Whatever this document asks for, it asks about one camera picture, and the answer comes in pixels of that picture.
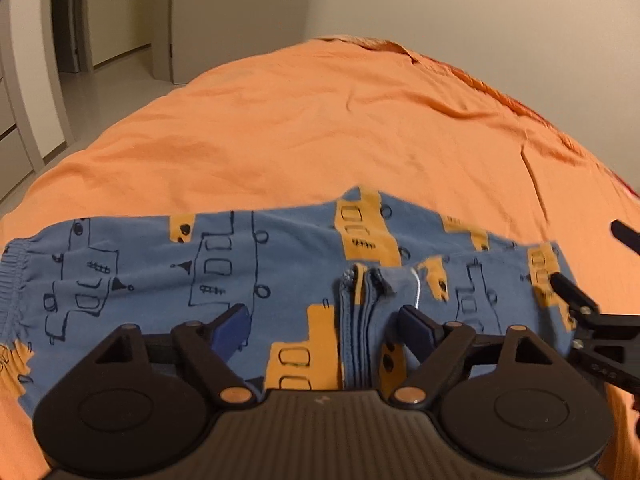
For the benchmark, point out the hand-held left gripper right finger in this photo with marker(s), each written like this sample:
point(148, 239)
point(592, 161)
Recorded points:
point(415, 327)

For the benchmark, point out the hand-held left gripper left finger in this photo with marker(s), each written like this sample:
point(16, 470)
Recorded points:
point(230, 330)

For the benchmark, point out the blue pants with orange print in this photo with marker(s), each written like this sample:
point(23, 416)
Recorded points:
point(150, 240)

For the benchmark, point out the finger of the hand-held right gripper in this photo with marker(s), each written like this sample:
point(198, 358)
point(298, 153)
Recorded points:
point(627, 237)
point(570, 292)

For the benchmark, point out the orange bed sheet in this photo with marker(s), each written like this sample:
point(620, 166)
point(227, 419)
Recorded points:
point(300, 135)

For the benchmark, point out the white door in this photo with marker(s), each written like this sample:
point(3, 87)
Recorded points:
point(240, 15)

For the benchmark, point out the white wardrobe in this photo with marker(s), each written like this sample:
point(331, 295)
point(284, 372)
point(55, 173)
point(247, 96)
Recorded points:
point(25, 100)

